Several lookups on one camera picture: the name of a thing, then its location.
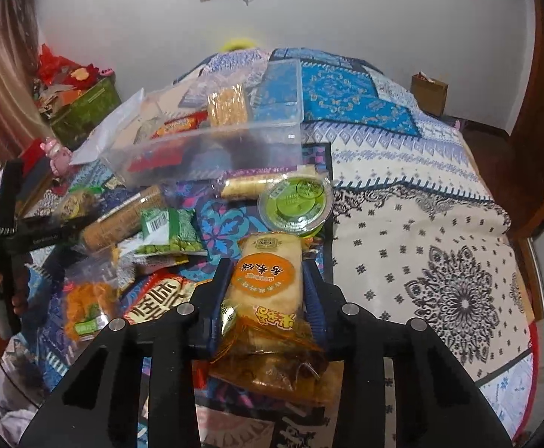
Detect green cardboard box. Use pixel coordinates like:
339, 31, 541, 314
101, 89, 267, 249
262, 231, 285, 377
49, 77, 122, 151

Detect orange translucent snack packet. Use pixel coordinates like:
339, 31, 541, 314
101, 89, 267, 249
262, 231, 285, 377
207, 310, 346, 408

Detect yellow cracker packet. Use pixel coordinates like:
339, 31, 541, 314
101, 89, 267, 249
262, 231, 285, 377
207, 83, 250, 128

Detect red plush toys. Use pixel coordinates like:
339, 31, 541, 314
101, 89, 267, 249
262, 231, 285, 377
33, 43, 115, 90

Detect brown paper bag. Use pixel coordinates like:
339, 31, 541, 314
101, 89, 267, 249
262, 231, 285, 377
410, 73, 449, 118

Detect green jelly cup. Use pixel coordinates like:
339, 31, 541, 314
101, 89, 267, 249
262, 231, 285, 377
257, 172, 334, 237

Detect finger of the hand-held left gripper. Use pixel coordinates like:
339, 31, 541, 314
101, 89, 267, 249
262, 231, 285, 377
17, 224, 88, 253

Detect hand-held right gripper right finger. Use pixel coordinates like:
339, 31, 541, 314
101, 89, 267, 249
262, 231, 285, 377
302, 260, 514, 448

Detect dark blue printed cloth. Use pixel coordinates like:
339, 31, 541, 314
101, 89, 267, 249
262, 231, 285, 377
20, 142, 347, 448

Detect clear bag orange snacks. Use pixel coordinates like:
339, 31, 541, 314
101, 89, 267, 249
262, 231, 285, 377
63, 260, 120, 342

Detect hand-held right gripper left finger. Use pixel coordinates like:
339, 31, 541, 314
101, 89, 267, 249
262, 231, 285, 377
17, 258, 235, 448

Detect patchwork patterned blanket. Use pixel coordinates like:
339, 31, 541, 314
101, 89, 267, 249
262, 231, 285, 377
0, 47, 540, 448

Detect rice cracker packet orange label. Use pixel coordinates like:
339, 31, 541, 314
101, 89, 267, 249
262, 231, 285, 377
220, 232, 306, 337

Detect pink plush toy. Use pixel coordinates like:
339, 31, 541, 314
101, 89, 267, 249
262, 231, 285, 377
40, 137, 73, 179

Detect white plastic bag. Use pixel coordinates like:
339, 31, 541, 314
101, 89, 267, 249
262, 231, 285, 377
68, 88, 148, 165

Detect red biscuit packet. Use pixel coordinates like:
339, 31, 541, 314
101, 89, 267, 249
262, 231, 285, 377
153, 111, 208, 139

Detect small clear mixed snack packet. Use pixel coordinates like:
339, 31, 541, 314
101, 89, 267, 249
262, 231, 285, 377
52, 186, 107, 222

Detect pale biscuit roll clear wrap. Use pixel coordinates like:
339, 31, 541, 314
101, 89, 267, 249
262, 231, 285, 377
220, 167, 320, 197

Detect green pea snack packet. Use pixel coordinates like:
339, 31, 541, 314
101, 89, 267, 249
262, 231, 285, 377
137, 206, 204, 258

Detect striped curtain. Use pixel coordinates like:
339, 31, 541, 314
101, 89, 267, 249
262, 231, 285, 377
0, 0, 45, 190

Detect brown biscuit roll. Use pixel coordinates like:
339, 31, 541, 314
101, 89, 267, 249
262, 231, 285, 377
80, 184, 166, 251

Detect red packet large characters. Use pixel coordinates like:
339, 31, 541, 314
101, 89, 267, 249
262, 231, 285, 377
121, 270, 199, 326

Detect clear plastic storage container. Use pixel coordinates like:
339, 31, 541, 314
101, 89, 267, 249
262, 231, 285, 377
99, 58, 306, 188

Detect yellow plastic ring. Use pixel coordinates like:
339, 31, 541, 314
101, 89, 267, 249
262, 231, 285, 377
220, 37, 260, 53

